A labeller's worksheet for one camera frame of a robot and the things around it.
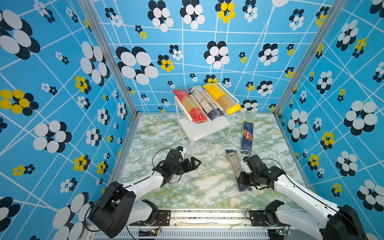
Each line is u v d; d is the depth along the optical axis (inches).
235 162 34.7
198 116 26.6
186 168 29.7
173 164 26.6
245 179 28.5
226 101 29.8
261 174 24.0
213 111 28.4
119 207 16.4
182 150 32.0
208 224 28.5
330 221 15.6
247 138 39.3
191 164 29.8
